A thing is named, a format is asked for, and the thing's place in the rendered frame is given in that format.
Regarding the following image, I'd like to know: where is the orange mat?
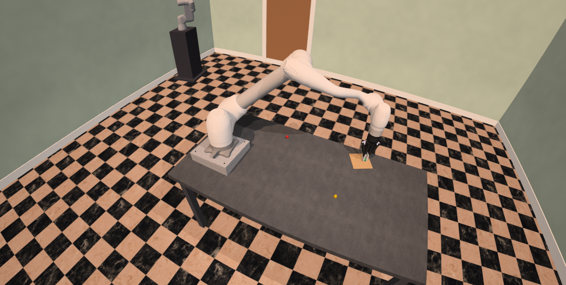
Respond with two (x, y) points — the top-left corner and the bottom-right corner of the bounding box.
(349, 154), (373, 169)

